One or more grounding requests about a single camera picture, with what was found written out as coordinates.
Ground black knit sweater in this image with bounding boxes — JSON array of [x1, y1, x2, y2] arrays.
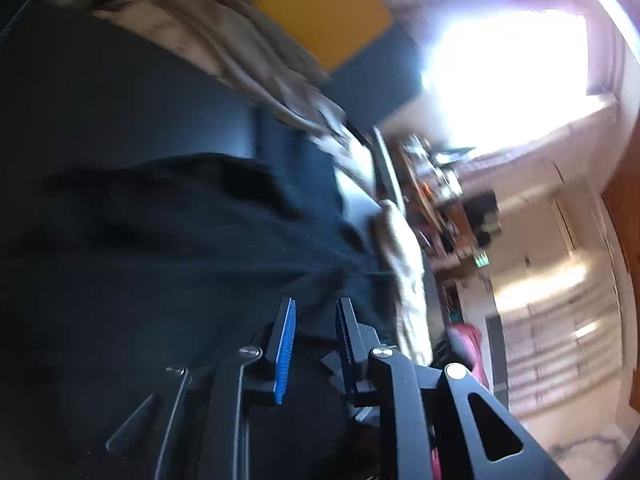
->
[[1, 154, 394, 479]]

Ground patterned window curtain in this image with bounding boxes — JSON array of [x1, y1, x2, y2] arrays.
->
[[500, 270, 623, 417]]

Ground beige knit sweater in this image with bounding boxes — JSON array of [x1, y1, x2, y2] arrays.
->
[[373, 200, 433, 366]]

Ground wooden side table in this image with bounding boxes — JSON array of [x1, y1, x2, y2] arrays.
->
[[396, 134, 469, 259]]

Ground grey yellow blue sofa chair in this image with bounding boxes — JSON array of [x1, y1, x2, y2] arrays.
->
[[89, 0, 426, 172]]

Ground grey garment on chair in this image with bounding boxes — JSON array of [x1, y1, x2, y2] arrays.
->
[[49, 0, 350, 145]]

